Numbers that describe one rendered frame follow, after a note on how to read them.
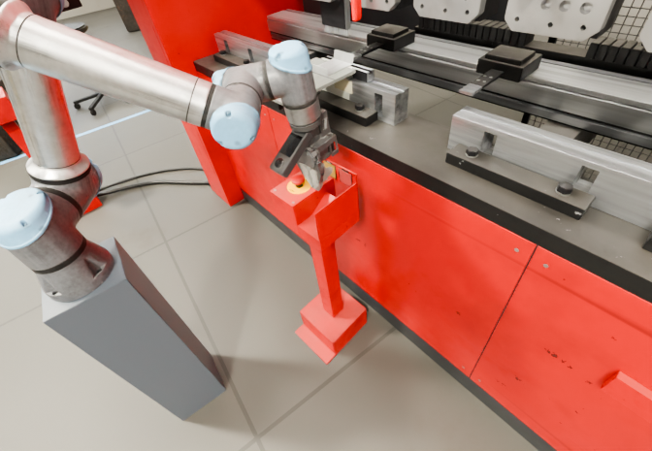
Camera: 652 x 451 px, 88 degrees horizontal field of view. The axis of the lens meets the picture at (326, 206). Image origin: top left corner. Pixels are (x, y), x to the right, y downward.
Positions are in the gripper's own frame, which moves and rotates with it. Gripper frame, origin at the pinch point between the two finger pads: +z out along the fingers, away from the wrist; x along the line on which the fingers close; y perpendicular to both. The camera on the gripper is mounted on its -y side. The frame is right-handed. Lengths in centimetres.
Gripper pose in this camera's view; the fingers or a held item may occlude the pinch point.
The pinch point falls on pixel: (314, 188)
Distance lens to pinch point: 87.1
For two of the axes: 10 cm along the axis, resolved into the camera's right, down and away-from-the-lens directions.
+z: 1.7, 6.7, 7.2
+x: -7.0, -4.4, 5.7
